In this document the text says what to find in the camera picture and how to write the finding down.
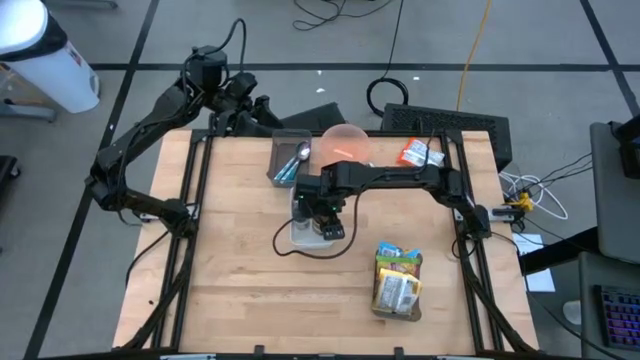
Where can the brown plastic tray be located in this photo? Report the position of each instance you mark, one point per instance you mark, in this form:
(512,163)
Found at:
(400,318)
(280,145)

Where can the yellow white ramen packet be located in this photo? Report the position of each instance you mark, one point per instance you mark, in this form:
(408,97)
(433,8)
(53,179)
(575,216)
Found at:
(395,295)

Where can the black flat panel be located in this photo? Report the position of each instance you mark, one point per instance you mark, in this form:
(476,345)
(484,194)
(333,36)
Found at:
(315,119)

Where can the orange translucent bowl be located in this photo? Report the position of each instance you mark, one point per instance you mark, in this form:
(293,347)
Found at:
(345,142)

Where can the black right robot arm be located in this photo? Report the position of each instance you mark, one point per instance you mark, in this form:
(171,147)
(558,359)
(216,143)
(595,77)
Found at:
(400,177)

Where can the black desk leg bar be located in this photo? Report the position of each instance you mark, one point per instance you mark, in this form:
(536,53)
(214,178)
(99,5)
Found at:
(555,252)

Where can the yellow blue ramen packet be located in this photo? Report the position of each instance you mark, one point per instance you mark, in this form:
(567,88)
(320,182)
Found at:
(395,249)

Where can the black box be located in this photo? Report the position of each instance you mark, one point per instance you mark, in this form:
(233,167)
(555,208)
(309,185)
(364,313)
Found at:
(631,155)

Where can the black table frame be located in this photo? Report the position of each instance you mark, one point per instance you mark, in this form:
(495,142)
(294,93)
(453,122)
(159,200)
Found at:
(186,260)

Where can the backlit black keyboard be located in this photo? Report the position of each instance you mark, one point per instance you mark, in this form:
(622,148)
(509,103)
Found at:
(620,315)

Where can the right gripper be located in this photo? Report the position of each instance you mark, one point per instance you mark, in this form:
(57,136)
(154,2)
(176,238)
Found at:
(320,200)

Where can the white trash bin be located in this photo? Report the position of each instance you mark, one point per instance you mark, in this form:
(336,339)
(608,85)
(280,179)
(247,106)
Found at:
(55,75)

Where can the lime shrimp ramen packet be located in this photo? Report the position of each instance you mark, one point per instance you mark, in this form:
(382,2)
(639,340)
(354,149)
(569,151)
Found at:
(397,265)

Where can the orange ramen packet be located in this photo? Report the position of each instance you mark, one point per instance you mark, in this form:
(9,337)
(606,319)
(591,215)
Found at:
(415,152)

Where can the grey desk top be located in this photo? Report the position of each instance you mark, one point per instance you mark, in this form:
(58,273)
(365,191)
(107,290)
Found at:
(586,280)
(617,210)

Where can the white paper sheet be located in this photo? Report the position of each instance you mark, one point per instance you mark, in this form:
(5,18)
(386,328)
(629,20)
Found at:
(525,245)

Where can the white plastic tray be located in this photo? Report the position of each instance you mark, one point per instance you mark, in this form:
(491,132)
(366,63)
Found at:
(305,241)

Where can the teal silicone spatula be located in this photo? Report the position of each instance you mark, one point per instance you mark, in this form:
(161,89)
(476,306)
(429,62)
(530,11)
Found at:
(284,174)

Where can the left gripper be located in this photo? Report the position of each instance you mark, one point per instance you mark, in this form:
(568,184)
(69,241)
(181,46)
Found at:
(237,100)

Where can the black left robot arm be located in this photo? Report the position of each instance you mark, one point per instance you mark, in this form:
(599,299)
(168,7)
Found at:
(150,117)

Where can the grey computer mouse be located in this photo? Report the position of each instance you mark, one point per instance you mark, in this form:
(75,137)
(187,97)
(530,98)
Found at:
(572,312)

